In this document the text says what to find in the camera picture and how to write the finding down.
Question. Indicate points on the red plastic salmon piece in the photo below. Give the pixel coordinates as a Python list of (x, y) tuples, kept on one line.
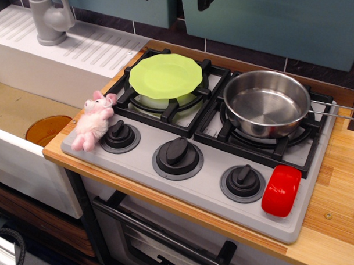
[(280, 193)]

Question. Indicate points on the lime green plastic plate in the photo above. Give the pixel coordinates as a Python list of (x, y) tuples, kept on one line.
[(165, 76)]

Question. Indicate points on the black left burner grate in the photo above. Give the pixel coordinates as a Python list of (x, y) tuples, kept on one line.
[(179, 116)]

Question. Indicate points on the black burner grate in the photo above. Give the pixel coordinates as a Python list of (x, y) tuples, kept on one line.
[(179, 116), (299, 149)]

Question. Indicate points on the grey toy faucet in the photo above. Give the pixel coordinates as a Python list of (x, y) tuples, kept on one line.
[(51, 23)]

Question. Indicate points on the stainless steel pan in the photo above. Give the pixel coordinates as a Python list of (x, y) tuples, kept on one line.
[(268, 104)]

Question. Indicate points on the pink plush pig toy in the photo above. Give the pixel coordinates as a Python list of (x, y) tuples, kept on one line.
[(94, 123)]

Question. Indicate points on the black left stove knob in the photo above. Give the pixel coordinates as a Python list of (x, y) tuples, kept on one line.
[(120, 138)]

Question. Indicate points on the black stove knob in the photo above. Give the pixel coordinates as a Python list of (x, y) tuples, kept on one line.
[(177, 160), (120, 138), (243, 184)]

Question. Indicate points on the white toy sink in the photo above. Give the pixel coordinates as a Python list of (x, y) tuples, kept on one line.
[(37, 82)]

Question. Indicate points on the black middle stove knob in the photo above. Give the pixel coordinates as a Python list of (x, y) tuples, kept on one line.
[(177, 160)]

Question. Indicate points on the orange plastic bowl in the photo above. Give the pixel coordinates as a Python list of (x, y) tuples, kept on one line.
[(44, 130)]

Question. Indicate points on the black right burner grate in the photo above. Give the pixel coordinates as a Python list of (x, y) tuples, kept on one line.
[(299, 149)]

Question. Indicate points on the grey toy stove top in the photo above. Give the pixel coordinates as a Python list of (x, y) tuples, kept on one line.
[(202, 190)]

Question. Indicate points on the black right stove knob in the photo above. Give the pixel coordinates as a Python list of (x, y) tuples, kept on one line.
[(243, 184)]

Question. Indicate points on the toy oven door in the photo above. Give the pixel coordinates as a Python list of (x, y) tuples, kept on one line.
[(137, 233)]

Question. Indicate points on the teal left wall cabinet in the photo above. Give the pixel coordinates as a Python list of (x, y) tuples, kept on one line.
[(160, 13)]

